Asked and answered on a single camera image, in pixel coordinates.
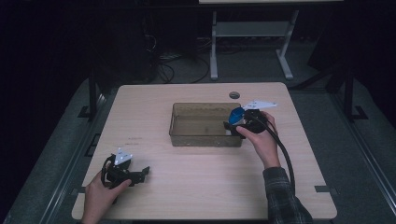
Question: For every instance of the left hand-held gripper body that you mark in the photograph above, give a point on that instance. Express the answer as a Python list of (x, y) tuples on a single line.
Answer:
[(120, 172)]

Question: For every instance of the metal floor rail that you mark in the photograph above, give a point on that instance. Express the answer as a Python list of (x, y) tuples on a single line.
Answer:
[(367, 149), (73, 158)]

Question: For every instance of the white metal stand frame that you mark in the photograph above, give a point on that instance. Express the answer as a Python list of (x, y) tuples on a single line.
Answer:
[(249, 29)]

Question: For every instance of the white bottle with blue cap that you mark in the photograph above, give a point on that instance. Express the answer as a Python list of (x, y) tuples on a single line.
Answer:
[(236, 115)]

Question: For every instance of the black metal stand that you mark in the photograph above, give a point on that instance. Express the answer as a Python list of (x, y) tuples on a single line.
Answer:
[(92, 93), (348, 93)]

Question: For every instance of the person's right hand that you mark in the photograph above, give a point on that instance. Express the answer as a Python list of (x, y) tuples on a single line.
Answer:
[(264, 146)]

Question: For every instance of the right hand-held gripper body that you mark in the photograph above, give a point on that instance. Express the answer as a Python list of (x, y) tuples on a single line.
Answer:
[(257, 121)]

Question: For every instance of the clear brown plastic bin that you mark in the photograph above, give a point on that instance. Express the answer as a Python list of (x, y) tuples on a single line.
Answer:
[(199, 124)]

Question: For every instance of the person's left hand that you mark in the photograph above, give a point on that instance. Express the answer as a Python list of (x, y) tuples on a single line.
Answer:
[(95, 200)]

